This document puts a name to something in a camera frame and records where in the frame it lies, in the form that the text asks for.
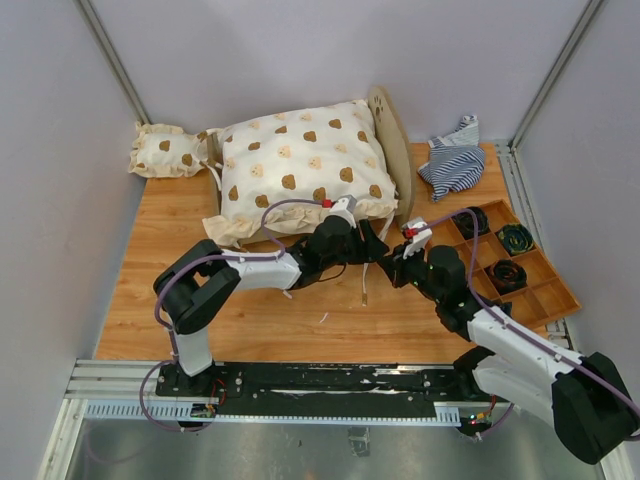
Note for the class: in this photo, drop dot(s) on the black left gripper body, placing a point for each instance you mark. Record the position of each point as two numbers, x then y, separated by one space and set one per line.
354 250

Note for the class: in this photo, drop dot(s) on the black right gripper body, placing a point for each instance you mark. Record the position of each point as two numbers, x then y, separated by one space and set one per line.
413 270

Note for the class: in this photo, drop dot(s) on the large bear print cushion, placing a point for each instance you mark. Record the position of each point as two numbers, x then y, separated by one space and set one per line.
300 170

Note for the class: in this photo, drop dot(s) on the wooden striped pet bed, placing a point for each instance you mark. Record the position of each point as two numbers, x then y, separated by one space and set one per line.
395 150

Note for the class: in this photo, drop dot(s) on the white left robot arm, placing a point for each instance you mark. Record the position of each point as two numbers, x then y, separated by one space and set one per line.
192 291

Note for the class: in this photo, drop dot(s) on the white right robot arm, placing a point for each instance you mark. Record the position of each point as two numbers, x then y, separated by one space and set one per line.
582 398

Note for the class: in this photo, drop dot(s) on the wooden compartment tray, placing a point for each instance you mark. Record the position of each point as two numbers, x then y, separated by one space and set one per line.
546 298

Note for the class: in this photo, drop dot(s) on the black orange rolled fabric item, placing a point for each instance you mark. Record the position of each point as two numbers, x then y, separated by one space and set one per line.
507 276

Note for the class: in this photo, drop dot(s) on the blue yellow rolled fabric item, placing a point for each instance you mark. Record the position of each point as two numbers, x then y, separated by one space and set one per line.
516 239

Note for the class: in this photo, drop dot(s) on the blue striped cloth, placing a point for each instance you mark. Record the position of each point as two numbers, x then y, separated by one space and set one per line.
456 162

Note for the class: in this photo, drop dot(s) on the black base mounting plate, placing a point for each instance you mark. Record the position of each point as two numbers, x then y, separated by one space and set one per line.
358 384

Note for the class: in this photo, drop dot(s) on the small bear print pillow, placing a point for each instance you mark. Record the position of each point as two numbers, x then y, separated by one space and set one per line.
167 151

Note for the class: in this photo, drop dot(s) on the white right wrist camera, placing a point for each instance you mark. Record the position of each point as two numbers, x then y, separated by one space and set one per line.
417 233

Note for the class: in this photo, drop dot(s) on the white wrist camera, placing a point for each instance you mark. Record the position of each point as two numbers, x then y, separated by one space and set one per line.
417 233
344 208

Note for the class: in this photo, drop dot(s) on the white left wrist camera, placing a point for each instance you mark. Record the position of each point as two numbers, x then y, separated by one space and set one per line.
344 208

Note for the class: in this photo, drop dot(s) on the grey slotted cable duct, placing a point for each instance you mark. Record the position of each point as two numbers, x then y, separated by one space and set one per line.
387 412

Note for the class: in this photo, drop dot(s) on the right aluminium frame post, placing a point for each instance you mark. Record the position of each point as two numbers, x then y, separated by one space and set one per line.
578 34

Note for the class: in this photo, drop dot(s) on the aluminium frame post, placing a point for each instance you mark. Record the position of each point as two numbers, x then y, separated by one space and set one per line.
117 68
578 34

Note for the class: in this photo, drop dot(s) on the left aluminium frame post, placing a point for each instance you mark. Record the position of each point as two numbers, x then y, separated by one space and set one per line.
117 68

